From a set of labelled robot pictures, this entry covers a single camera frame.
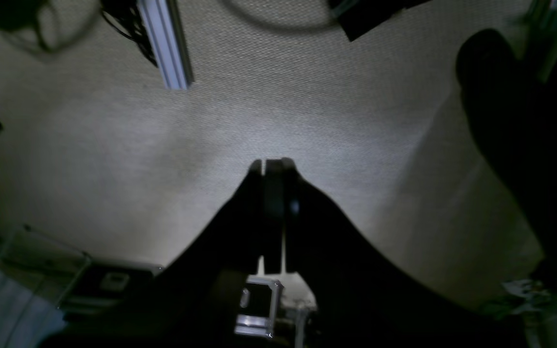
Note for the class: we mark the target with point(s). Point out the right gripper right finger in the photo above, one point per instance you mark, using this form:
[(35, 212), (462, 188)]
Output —
[(363, 299)]

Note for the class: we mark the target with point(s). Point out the aluminium frame rail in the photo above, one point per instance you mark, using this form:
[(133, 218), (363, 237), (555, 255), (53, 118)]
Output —
[(164, 27)]

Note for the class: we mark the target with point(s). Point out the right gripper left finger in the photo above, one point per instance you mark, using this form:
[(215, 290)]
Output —
[(194, 302)]

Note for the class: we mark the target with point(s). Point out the dark equipment box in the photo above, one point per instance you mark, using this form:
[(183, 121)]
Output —
[(358, 17)]

